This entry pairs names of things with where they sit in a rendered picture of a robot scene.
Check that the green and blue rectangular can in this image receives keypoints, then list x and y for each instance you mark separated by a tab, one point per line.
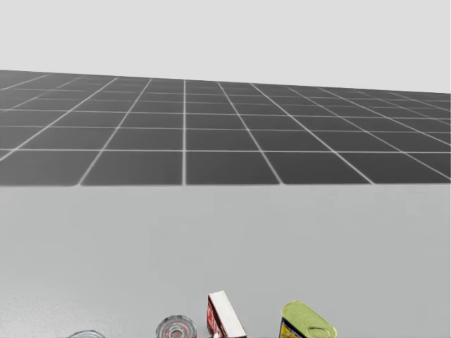
306	318

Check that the red and white carton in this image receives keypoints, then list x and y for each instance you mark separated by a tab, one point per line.
225	317

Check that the red and white can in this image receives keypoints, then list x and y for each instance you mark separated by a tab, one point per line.
176	328

